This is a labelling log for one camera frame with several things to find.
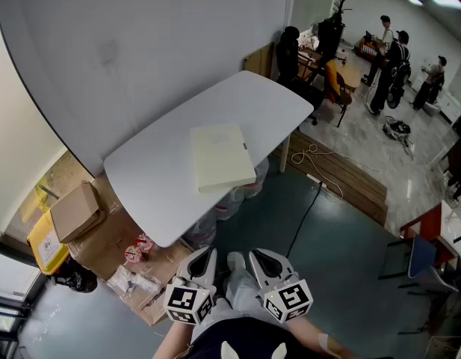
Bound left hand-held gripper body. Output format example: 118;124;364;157
164;276;217;327

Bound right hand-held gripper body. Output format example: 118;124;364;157
258;274;314;324

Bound person's right forearm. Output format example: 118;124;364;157
285;314;356;359

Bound person's left forearm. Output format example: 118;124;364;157
153;318;201;359

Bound person's white shoe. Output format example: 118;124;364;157
226;251;247;272

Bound clear plastic bag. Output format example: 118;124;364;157
243;157;270;200
214;185;246;222
181;207;218;250

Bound red white noodle cup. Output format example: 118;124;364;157
135;233;156;253
124;244;143;264

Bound person's navy top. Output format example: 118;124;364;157
185;316;328;359

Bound white bandage strip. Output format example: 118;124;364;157
318;333;341;358

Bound clear plastic wrapper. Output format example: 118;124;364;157
106;264;162;295

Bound flattened cardboard sheets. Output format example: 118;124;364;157
67;174;196;327

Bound white power strip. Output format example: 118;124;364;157
306;173;328;189

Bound wooden plank platform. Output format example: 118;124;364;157
270;129;389;227

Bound black garbage bag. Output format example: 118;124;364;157
50;258;99;294

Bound brown cardboard box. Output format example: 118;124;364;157
49;180;107;245

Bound blue chair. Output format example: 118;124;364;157
377;233;459;336

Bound yellow plastic bin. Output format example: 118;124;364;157
26;209;70;276

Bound red cabinet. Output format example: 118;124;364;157
399;200;461;269

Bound black framed glass door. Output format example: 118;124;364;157
0;233;48;359

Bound orange chair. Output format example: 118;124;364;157
324;58;353;129

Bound round wooden table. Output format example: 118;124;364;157
334;62;362;95

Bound black office chair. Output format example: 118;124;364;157
275;25;326;126

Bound leaning cardboard panel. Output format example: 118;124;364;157
243;42;276;80

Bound cluttered wooden table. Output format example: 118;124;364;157
297;46;324;82

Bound black coat rack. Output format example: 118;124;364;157
316;0;353;65

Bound orange shelf unit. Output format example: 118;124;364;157
355;31;383;61

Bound black power cable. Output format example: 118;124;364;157
285;181;324;258

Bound white cable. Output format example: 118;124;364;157
291;143;386;200

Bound tangled cable bundle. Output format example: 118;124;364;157
382;115;416;160

